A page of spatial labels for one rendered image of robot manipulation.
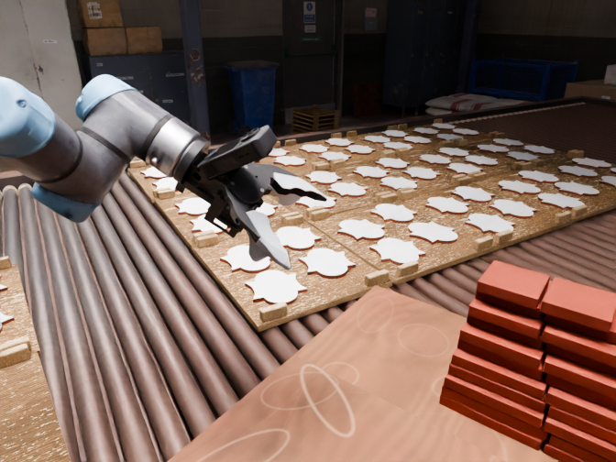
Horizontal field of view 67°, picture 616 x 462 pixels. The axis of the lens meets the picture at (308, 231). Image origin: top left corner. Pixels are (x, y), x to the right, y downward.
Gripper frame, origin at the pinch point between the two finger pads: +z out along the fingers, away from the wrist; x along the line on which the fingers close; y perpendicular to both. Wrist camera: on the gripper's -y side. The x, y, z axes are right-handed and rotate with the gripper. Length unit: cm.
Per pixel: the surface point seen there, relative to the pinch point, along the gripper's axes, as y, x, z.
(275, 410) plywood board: 10.3, 20.6, 8.1
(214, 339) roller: 39.9, 2.3, -1.0
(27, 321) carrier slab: 57, 12, -34
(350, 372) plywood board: 8.8, 10.9, 15.7
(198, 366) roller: 37.4, 9.6, -1.2
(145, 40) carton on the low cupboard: 301, -383, -216
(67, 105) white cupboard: 352, -286, -234
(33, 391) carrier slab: 43, 25, -22
